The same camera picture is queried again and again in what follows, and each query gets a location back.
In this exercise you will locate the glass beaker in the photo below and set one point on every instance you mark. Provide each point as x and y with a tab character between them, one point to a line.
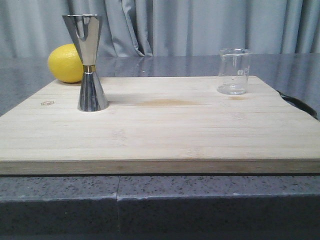
234	71

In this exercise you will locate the steel double jigger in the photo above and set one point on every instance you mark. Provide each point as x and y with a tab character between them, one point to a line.
85	31

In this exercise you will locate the light wooden cutting board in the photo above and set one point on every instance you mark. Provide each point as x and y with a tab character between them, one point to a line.
159	125

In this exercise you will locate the yellow lemon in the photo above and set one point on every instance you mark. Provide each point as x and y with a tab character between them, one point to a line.
65	64

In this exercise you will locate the grey curtain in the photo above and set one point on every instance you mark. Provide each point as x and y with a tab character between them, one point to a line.
159	28

